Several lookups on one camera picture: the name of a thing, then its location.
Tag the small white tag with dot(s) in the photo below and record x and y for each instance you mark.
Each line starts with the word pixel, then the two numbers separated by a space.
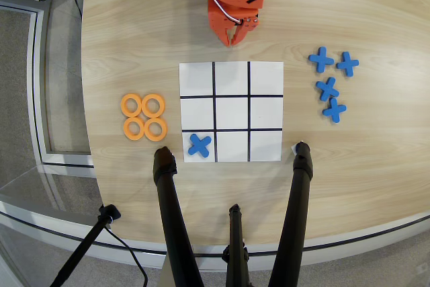
pixel 293 148

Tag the black stand pole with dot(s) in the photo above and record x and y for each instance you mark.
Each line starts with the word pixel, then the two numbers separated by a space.
pixel 84 243

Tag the thin black tripod leg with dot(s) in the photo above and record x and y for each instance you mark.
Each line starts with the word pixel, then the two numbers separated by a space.
pixel 236 243

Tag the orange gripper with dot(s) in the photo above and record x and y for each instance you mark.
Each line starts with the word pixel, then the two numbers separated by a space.
pixel 220 19

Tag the white glass partition frame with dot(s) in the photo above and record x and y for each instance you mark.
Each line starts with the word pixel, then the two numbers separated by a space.
pixel 35 82

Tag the white tic-tac-toe grid sheet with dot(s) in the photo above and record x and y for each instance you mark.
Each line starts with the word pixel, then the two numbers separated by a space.
pixel 231 112

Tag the blue foam cross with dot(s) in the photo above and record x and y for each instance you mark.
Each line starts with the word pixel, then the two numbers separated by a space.
pixel 200 146
pixel 321 59
pixel 347 64
pixel 327 89
pixel 334 110

